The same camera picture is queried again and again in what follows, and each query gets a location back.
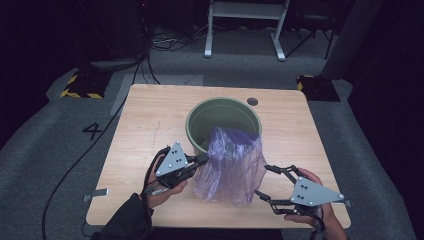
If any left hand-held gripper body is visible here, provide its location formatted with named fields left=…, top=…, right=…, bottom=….
left=155, top=141, right=198, bottom=190

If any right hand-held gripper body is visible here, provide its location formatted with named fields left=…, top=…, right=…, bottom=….
left=288, top=176, right=352, bottom=216

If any purple plastic bag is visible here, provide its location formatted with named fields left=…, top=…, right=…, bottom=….
left=193, top=125, right=268, bottom=207

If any green round bin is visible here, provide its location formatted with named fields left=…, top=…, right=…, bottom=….
left=185, top=96, right=263, bottom=156

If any person's right hand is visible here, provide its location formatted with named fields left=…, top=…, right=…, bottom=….
left=284, top=167, right=336, bottom=232

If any person's left hand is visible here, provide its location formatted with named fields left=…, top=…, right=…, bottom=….
left=145, top=156, right=190, bottom=209

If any grey metal table clamp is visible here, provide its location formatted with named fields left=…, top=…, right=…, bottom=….
left=82, top=188, right=110, bottom=204

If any black yellow striped base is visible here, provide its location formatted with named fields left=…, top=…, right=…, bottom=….
left=60, top=69, right=113, bottom=100
left=296, top=74, right=341, bottom=102

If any black tripod stand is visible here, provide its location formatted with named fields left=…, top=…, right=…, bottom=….
left=285, top=6, right=338, bottom=60

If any grey curtain column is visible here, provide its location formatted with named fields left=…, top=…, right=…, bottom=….
left=321, top=0, right=384, bottom=81

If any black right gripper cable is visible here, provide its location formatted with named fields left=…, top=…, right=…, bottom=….
left=298, top=211, right=327, bottom=240

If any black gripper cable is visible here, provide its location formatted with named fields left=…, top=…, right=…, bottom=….
left=298, top=211, right=327, bottom=240
left=141, top=145, right=173, bottom=231

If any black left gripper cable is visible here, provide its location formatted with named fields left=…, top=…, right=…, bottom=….
left=141, top=145, right=173, bottom=231

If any long black floor cable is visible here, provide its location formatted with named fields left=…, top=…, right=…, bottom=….
left=41, top=53, right=152, bottom=240

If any bundle of floor cables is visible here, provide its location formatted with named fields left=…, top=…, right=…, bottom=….
left=149, top=25, right=215, bottom=52

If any white metal stand frame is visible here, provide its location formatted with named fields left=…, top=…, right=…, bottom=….
left=203, top=0, right=291, bottom=62

